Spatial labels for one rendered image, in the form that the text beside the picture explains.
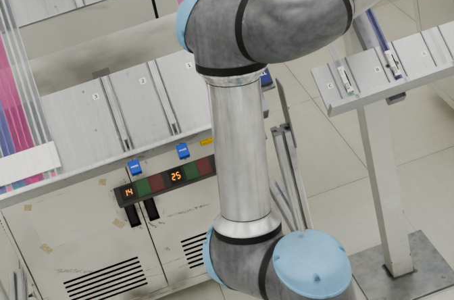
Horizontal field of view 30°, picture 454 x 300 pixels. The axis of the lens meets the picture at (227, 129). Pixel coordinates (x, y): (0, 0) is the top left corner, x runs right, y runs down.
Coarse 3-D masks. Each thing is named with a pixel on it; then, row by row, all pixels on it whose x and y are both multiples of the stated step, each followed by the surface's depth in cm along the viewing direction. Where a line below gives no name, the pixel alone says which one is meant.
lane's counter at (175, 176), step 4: (176, 168) 185; (168, 172) 185; (172, 172) 185; (176, 172) 185; (180, 172) 185; (172, 176) 185; (176, 176) 185; (180, 176) 185; (172, 180) 184; (176, 180) 184; (180, 180) 184
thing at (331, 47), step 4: (332, 44) 184; (328, 48) 184; (332, 48) 184; (332, 52) 184; (336, 52) 184; (332, 56) 183; (336, 56) 183; (336, 60) 183; (340, 60) 183; (336, 64) 183; (340, 64) 183; (336, 68) 183; (348, 92) 181; (352, 92) 181
